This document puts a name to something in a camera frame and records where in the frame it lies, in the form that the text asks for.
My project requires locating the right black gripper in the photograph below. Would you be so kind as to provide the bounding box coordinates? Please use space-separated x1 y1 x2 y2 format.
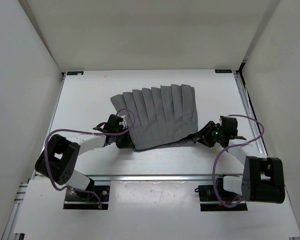
192 120 225 148

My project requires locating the grey pleated skirt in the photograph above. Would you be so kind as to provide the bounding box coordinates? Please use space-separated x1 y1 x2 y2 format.
110 84 198 152

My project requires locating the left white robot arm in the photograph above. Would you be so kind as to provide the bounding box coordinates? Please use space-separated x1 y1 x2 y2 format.
35 114 136 200

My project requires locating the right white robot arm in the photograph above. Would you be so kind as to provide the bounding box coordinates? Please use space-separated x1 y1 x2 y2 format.
194 114 285 209

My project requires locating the right blue corner label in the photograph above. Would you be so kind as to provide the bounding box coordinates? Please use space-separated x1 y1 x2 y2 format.
215 69 232 74

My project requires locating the blue corner label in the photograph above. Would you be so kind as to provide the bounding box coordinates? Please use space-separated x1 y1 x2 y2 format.
215 69 232 74
67 71 84 76

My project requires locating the left blue corner label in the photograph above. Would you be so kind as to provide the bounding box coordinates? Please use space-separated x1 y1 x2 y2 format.
67 71 84 76

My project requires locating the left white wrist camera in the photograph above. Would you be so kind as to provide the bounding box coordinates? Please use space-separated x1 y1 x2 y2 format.
120 115 128 129

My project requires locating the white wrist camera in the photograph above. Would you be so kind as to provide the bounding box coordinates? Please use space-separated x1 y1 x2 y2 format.
120 115 128 129
219 116 225 124

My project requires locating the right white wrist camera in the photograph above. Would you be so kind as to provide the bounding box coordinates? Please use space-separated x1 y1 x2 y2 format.
219 116 225 124

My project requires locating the aluminium table frame rail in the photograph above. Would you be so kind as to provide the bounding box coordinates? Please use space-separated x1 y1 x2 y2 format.
233 70 276 181

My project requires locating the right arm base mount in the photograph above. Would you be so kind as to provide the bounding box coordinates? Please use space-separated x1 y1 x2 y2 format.
194 185 248 212

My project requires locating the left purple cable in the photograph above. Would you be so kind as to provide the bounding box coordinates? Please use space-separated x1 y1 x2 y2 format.
45 108 136 210

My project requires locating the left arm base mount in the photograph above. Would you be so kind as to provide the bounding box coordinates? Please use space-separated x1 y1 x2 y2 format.
63 185 110 210

